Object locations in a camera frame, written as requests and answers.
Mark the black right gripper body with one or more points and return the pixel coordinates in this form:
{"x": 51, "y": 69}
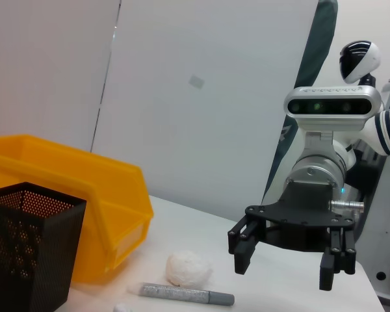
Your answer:
{"x": 305, "y": 224}

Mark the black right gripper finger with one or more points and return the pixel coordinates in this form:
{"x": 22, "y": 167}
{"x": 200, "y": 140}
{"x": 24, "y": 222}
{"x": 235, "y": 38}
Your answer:
{"x": 245, "y": 247}
{"x": 339, "y": 256}

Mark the green utility knife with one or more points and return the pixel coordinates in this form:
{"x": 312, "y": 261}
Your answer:
{"x": 122, "y": 308}

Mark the grey glitter marker pen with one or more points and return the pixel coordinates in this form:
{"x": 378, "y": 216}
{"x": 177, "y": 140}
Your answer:
{"x": 182, "y": 293}

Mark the black mesh pen holder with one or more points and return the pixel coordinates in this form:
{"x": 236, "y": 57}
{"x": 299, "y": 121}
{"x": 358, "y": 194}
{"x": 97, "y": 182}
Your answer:
{"x": 35, "y": 260}

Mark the white board panel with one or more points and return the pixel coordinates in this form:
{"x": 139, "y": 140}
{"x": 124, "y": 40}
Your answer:
{"x": 198, "y": 130}

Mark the dark green fabric banner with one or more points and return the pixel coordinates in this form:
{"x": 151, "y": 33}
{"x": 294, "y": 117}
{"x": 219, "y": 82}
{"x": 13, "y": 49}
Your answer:
{"x": 318, "y": 48}

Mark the yellow plastic storage bin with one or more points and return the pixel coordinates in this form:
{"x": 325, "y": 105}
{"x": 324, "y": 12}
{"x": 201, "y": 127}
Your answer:
{"x": 84, "y": 175}

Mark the white black robot head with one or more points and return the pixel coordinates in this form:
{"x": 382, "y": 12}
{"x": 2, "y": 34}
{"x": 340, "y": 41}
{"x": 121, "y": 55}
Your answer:
{"x": 367, "y": 58}

